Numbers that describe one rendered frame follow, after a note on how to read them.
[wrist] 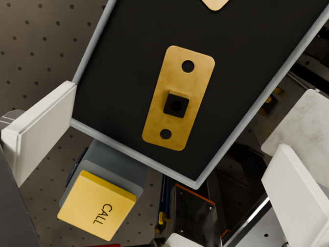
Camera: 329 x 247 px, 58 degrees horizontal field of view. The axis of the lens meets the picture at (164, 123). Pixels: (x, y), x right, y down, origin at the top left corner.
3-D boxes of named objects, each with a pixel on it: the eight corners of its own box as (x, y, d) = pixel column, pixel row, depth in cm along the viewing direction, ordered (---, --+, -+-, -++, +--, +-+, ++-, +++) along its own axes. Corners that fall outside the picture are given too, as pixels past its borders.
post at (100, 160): (152, 102, 73) (116, 236, 33) (124, 86, 72) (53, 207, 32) (167, 76, 70) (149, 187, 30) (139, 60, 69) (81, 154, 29)
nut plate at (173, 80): (182, 150, 26) (182, 157, 25) (140, 138, 26) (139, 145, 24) (216, 58, 22) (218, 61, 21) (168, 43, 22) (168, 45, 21)
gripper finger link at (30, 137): (13, 195, 12) (-5, 191, 12) (70, 127, 19) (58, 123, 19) (19, 134, 11) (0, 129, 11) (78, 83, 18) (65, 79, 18)
